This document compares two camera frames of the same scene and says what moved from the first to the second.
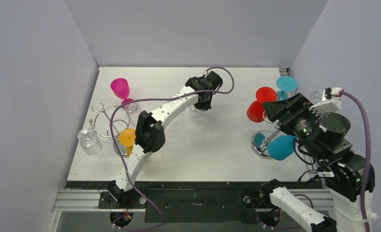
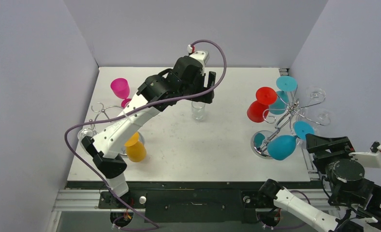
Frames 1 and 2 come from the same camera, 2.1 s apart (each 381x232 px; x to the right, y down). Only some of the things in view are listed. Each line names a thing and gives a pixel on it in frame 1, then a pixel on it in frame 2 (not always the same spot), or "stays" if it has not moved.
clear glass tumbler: [196, 112] stays
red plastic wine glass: [256, 110] stays
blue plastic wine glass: [281, 148] stays
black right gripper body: [288, 108] → [320, 148]
